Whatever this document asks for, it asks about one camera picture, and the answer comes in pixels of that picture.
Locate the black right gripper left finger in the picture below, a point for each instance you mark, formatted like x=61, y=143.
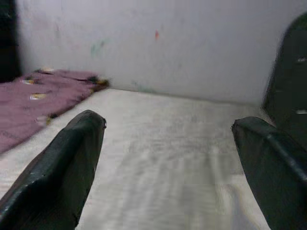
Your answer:
x=55, y=172

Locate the white quilted mattress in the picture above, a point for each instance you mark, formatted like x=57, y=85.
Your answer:
x=168, y=143

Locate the dark tufted headboard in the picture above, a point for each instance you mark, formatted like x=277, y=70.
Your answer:
x=292, y=72

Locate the pink cartoon mouse blanket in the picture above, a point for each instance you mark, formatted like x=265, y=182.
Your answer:
x=36, y=103

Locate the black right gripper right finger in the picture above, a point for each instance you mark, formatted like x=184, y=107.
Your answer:
x=275, y=172

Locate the dark padded bed end panel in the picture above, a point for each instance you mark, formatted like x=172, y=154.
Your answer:
x=7, y=36

